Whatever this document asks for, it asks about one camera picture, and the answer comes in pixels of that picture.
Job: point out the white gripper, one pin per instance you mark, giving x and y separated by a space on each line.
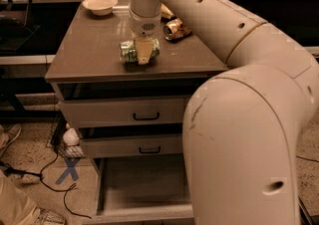
145 25

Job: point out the green soda can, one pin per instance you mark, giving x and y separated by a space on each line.
128 52

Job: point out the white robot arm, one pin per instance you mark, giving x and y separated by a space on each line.
240 128

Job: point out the crushed brown soda can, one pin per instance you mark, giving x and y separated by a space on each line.
175 29

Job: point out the grey drawer cabinet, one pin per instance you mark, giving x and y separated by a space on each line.
90 53

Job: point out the top drawer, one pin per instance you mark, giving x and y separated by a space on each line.
127 102

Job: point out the drawer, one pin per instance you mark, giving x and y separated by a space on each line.
142 190
127 102
131 140

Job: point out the middle drawer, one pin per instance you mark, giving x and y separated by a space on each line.
131 140

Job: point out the bottom drawer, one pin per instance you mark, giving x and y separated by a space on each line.
142 190

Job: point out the brown chip bag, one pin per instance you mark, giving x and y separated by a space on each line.
166 13

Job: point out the white bowl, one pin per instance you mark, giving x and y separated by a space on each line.
100 7

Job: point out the black chair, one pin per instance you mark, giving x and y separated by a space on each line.
16 26

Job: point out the person shoe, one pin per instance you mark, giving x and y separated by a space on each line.
7 136

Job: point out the person leg beige trousers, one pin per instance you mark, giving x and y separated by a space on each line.
16 207

